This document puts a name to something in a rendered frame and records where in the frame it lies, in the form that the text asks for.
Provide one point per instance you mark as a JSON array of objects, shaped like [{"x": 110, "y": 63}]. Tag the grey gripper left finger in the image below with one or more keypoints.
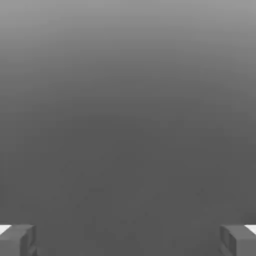
[{"x": 16, "y": 240}]

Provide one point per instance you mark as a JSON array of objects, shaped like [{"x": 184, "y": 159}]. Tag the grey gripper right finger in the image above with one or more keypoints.
[{"x": 240, "y": 240}]

